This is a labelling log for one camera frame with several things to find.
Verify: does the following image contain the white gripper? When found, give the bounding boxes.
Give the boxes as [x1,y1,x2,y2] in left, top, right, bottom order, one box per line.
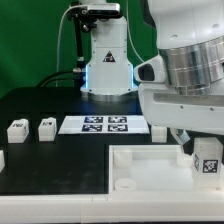
[138,82,224,146]

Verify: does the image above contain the white square tabletop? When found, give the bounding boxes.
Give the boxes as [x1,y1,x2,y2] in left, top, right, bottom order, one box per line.
[109,145,224,192]

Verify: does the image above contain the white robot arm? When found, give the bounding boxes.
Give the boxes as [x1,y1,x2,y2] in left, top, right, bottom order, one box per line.
[134,0,224,135]

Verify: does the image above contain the white sheet with tags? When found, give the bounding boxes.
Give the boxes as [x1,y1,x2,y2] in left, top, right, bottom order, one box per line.
[59,115,149,134]

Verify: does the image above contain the white left fence block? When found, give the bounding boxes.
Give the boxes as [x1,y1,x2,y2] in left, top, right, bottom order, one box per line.
[0,150,5,173]

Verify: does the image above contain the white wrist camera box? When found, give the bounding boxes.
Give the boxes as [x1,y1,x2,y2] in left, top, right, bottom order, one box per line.
[134,55,166,83]

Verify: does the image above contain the white front fence rail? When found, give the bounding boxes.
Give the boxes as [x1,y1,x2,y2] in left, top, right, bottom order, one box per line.
[0,191,224,224]

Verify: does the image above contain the black cables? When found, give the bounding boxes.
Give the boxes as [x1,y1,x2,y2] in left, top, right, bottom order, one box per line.
[36,69,87,89]

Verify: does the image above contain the black camera on stand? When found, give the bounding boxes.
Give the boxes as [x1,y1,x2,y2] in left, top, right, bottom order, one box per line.
[78,3,122,20]

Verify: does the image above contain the black camera stand pole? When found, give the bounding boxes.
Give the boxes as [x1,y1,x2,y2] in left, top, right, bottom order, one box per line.
[67,9,86,69]

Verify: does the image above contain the grey cable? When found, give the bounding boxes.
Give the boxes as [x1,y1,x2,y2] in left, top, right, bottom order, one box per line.
[55,4,86,88]

